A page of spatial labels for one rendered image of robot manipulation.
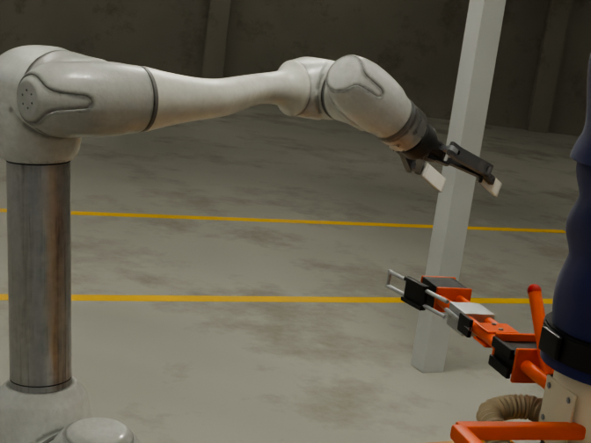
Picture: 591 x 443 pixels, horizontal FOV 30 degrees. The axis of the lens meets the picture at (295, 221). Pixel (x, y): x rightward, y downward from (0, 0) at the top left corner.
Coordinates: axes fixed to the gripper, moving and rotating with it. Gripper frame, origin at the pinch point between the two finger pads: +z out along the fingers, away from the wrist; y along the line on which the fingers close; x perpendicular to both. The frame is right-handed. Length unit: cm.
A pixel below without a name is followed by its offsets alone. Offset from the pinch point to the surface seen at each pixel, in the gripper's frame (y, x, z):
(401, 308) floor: -285, 68, 314
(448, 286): -0.1, -19.4, 5.8
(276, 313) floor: -305, 31, 243
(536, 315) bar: 30.8, -26.4, -7.8
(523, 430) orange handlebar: 48, -49, -25
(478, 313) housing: 11.8, -24.6, 2.4
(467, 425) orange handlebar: 44, -52, -32
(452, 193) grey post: -193, 98, 214
